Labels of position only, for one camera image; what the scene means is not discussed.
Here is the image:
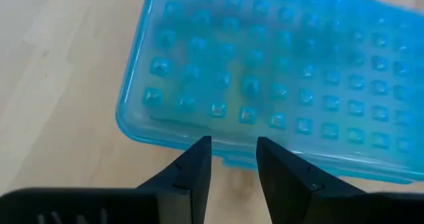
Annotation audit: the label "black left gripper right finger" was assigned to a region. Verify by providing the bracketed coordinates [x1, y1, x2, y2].
[255, 136, 366, 224]

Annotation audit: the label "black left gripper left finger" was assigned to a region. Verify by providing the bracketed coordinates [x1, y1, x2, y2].
[136, 135, 213, 224]

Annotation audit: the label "blue studded pencil box lid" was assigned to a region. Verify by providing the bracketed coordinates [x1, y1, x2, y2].
[115, 0, 424, 186]

